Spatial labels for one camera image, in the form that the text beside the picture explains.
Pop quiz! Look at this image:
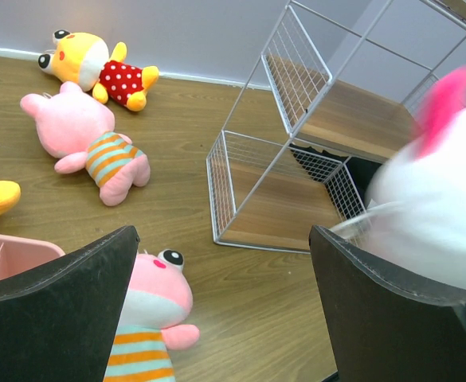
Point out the white wire wooden shelf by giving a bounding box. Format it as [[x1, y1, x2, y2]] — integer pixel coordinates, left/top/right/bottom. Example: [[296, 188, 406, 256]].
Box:
[[206, 1, 466, 253]]

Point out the pink divided tray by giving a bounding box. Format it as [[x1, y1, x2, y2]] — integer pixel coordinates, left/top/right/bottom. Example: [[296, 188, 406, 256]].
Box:
[[0, 234, 65, 280]]

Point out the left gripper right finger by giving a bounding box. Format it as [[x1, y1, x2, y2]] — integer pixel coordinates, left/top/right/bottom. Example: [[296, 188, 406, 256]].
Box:
[[308, 226, 466, 382]]

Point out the pink plush face down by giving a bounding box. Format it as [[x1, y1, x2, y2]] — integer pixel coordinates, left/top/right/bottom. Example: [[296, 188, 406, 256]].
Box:
[[20, 81, 151, 206]]

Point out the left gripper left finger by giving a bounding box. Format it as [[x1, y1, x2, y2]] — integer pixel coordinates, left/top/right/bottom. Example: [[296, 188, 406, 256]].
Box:
[[0, 225, 139, 381]]

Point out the pink frog plush striped shirt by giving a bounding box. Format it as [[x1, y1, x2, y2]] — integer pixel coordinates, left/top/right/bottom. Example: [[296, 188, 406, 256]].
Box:
[[104, 248, 200, 381]]

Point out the yellow frog plush back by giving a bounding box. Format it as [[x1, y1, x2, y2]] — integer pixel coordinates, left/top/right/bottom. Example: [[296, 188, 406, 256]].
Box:
[[37, 29, 159, 111]]

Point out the white panda plush with glasses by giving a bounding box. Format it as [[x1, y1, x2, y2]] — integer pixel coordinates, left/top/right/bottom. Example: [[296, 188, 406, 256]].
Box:
[[366, 65, 466, 290]]

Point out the black cloth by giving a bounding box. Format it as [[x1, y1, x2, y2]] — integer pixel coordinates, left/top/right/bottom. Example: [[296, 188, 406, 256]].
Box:
[[289, 144, 381, 207]]

